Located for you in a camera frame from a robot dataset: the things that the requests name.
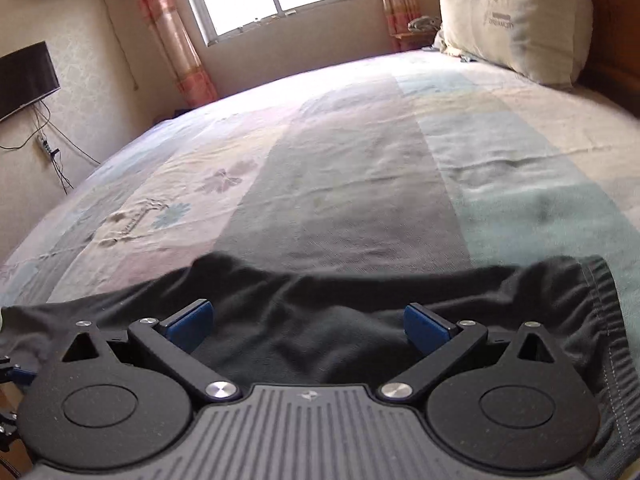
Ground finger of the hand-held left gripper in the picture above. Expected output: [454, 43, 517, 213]
[0, 407, 21, 453]
[0, 355, 37, 386]

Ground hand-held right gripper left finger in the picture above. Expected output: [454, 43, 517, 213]
[50, 299, 242, 407]

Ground beige printed pillow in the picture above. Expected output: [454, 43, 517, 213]
[432, 0, 593, 86]

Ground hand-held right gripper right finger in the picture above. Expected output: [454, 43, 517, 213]
[376, 302, 571, 406]

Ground wooden headboard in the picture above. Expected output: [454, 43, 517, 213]
[575, 0, 640, 111]

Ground black wall cables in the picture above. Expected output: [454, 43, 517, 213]
[0, 100, 101, 196]

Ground black wall television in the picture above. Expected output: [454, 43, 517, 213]
[0, 41, 61, 122]

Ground pink checked curtain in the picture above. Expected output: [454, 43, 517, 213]
[125, 0, 218, 106]
[372, 0, 426, 53]

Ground dark grey pants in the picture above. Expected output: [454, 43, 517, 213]
[0, 252, 628, 480]

